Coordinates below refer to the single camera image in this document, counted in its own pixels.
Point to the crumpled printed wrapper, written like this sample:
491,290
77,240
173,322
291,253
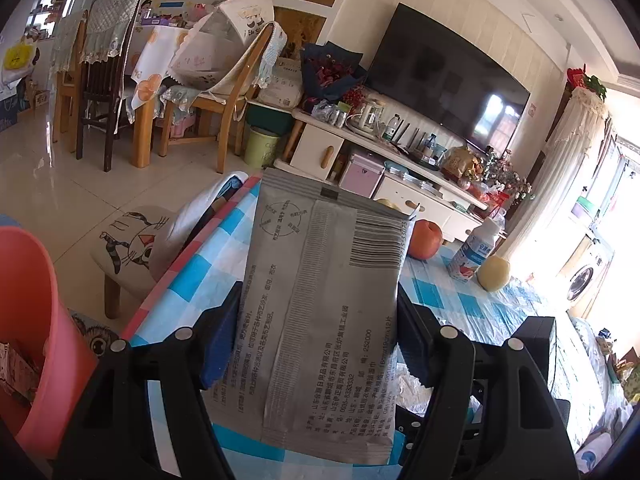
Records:
17,372

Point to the gold ornament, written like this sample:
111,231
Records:
462,162

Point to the dining table with printed cloth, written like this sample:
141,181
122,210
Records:
155,65

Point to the red green decoration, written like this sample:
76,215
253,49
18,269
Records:
585,82

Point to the white yoghurt bottle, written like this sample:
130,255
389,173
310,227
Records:
472,255

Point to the dark green box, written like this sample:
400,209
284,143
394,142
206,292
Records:
269,119

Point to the white sack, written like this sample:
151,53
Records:
281,85

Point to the clear water bottle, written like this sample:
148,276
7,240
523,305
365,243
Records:
393,127

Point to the black flat television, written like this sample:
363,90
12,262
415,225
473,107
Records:
440,75

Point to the white printed packet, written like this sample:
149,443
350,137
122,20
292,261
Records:
320,310

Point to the yellow bag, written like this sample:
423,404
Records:
20,56

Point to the dark wooden chair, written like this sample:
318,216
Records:
105,80

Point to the wooden chair with lace cover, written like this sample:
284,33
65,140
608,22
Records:
67,55

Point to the white washing machine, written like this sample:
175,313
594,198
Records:
585,277

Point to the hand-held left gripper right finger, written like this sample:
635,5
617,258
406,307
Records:
411,342

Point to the pink plastic bucket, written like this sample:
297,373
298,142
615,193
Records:
30,280

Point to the white television cabinet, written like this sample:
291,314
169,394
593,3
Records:
315,147

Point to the pink storage box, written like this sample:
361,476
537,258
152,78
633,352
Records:
361,176

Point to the cat print stool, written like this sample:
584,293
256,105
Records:
130,245

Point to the blue white checked tablecloth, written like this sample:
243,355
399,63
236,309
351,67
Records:
435,297

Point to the glass electric kettle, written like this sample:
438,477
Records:
366,116

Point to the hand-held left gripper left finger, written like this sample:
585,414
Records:
220,342

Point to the orange red apple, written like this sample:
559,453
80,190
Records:
425,240

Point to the light green bin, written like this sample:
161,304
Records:
261,149

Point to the white printed cloth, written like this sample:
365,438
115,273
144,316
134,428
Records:
200,215

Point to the dark wrapped flower bouquet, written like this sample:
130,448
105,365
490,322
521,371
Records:
331,72

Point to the wooden chair with cloth cover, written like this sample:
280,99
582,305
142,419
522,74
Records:
225,60

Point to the small yellow pear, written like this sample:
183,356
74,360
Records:
494,274

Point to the large yellow pear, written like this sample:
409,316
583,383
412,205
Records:
391,206

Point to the lace covered standing air conditioner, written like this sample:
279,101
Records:
575,140

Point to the cat print floor mat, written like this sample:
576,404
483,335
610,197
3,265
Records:
97,337

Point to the artificial flower bunch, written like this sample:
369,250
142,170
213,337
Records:
507,177

